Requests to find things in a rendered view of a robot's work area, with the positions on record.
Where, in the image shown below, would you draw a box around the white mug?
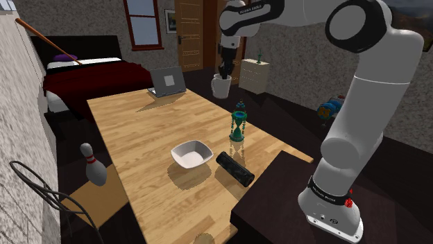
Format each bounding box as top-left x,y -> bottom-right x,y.
210,73 -> 233,100

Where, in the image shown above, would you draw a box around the cream chest of drawers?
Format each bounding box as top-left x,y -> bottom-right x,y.
238,49 -> 271,95

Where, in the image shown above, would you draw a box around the brown wooden door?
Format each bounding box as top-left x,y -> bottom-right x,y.
173,0 -> 206,73

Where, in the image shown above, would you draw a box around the grey laptop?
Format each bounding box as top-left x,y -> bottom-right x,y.
147,66 -> 187,99

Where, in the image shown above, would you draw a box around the green ornate hourglass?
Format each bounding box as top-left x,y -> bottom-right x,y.
228,98 -> 248,143

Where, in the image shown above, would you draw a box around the red framed window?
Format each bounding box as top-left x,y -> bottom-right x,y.
122,0 -> 165,52

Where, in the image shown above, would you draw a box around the white square bowl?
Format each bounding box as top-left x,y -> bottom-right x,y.
170,140 -> 214,170

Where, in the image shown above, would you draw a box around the black cylinder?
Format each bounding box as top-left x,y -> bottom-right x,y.
215,150 -> 255,188

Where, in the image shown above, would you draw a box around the light wooden table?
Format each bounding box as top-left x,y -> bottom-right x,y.
87,88 -> 314,244

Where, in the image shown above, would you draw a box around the blue round toy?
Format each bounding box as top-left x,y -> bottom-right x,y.
316,94 -> 346,121

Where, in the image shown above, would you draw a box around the bed with dark red cover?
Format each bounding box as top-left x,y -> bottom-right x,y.
30,35 -> 154,116

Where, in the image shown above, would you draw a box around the dark robot stand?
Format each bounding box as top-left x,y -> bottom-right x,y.
230,150 -> 433,244

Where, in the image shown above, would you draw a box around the white bowling pin red stripes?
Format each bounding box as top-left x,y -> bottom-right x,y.
79,142 -> 108,187

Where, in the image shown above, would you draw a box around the brown wooden rod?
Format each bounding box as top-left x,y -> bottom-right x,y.
15,17 -> 83,66

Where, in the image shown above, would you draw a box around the small framed wall picture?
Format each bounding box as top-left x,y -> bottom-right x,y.
164,8 -> 178,35

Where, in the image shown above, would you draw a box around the wooden chair black wire back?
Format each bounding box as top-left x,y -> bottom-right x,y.
9,160 -> 130,244

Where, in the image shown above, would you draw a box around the large landscape wall picture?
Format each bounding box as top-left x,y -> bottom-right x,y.
384,0 -> 433,53

